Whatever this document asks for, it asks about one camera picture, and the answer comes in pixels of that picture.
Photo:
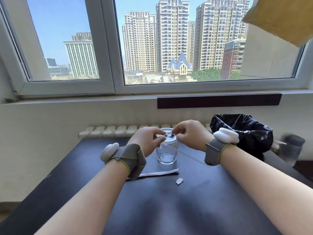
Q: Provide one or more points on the person's right hand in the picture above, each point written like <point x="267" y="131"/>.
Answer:
<point x="195" y="134"/>

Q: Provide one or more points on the person's left hand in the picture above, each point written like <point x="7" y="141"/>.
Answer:
<point x="145" y="139"/>

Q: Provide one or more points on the person's right thumb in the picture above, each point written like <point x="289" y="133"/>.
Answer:
<point x="181" y="138"/>

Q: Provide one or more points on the person's left thumb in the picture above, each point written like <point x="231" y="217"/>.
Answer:
<point x="160" y="141"/>

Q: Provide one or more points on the clear plastic cup lid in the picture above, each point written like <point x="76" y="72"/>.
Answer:
<point x="168" y="133"/>

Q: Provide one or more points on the clear plastic straw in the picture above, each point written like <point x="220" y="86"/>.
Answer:
<point x="188" y="156"/>

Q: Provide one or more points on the person's left forearm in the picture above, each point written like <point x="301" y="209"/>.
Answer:
<point x="93" y="198"/>

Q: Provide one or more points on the person's right forearm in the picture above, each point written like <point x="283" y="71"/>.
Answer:
<point x="264" y="188"/>

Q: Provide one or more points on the clear glass cup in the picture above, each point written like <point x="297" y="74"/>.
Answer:
<point x="167" y="154"/>

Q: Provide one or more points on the white paper straw wrapper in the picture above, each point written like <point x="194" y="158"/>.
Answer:
<point x="159" y="173"/>

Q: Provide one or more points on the small torn paper piece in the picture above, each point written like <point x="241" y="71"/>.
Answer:
<point x="179" y="181"/>

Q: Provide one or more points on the white oval wrist tracker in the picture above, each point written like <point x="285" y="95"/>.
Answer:
<point x="226" y="136"/>
<point x="109" y="152"/>

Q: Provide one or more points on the white radiator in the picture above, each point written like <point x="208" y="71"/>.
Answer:
<point x="110" y="130"/>

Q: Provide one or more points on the bin with black bag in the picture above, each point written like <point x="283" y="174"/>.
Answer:
<point x="251" y="134"/>

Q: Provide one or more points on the clear bottle with dark cap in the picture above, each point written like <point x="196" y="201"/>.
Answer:
<point x="292" y="149"/>

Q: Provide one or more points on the yellow cardboard sheet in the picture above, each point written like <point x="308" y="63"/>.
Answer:
<point x="281" y="17"/>

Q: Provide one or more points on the white window frame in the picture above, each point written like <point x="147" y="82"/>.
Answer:
<point x="107" y="46"/>

